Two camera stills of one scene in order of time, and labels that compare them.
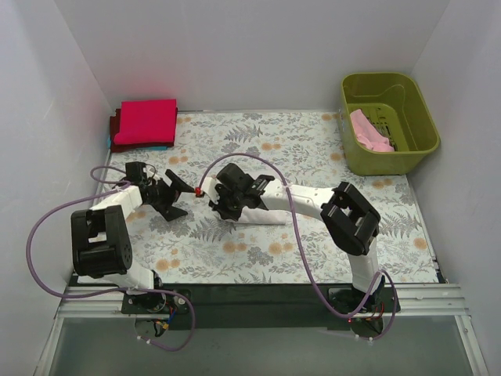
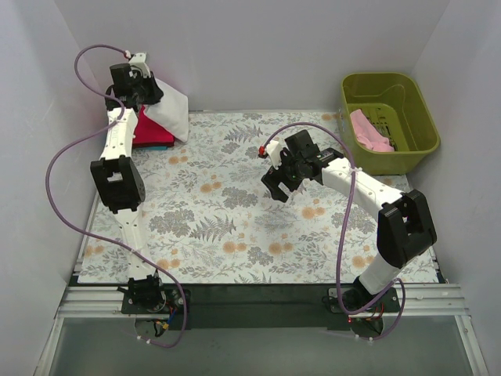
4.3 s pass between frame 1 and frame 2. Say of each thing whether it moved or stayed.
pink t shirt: stayed
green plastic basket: stayed
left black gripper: moved
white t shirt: moved
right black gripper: moved
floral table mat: stayed
